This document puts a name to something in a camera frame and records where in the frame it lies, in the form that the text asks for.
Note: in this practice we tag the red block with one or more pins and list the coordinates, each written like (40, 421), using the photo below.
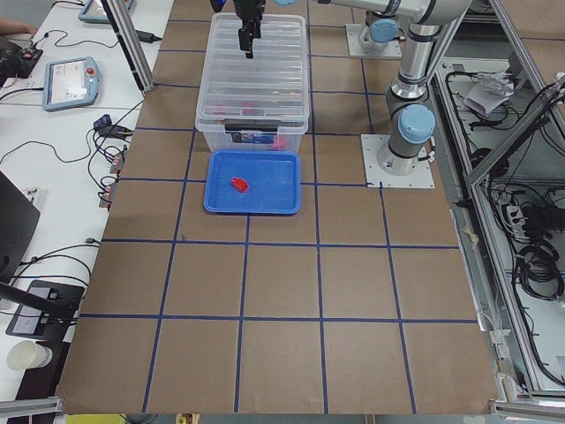
(239, 184)
(279, 143)

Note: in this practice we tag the clear plastic box lid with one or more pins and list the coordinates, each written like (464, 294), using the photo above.
(272, 87)

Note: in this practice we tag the red block by label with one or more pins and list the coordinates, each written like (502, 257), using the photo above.
(279, 143)

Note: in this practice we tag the white paper cup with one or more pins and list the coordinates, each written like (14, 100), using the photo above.
(28, 355)

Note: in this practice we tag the far blue teach pendant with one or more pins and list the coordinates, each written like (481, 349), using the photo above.
(92, 12)

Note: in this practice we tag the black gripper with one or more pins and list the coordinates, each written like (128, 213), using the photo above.
(248, 12)

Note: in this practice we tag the aluminium frame post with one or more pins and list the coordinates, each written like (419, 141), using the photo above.
(122, 25)

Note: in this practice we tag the clear plastic storage box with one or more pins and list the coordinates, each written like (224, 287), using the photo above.
(250, 133)

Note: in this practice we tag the black power adapter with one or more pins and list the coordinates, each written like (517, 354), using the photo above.
(146, 37)

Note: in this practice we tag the blue plastic tray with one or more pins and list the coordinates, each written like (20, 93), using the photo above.
(274, 182)

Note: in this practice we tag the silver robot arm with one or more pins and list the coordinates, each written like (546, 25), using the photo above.
(378, 29)
(431, 26)

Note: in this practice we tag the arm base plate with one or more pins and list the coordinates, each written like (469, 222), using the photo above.
(361, 45)
(383, 169)

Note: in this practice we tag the near blue teach pendant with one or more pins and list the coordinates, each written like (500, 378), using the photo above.
(70, 83)

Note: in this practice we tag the blue teach pendant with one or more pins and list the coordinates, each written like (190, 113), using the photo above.
(92, 12)
(70, 83)

